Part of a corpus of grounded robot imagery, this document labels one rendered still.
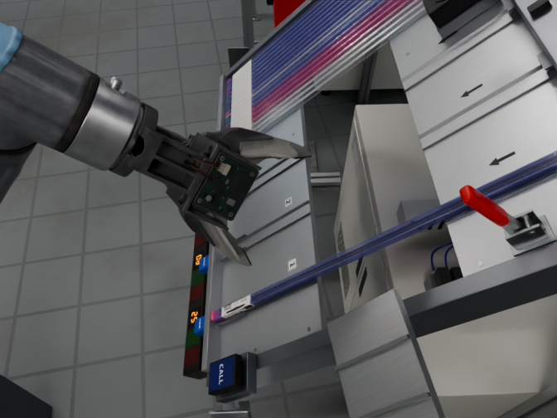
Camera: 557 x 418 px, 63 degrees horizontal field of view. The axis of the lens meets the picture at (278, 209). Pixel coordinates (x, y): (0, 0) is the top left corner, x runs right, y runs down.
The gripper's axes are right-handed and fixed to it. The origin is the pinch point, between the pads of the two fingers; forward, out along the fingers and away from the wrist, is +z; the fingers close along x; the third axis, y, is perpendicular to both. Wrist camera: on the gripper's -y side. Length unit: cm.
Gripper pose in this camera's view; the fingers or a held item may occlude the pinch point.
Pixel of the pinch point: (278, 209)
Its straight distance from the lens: 54.8
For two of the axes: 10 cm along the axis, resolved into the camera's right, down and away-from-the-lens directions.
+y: 4.5, 3.2, -8.4
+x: 4.8, -8.7, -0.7
